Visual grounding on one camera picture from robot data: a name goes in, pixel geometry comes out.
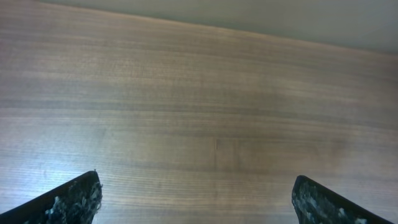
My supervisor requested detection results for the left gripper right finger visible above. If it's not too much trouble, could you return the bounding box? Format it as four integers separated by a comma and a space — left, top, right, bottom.
292, 175, 392, 224

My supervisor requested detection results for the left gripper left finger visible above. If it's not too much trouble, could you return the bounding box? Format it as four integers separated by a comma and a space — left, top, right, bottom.
1, 170, 103, 224

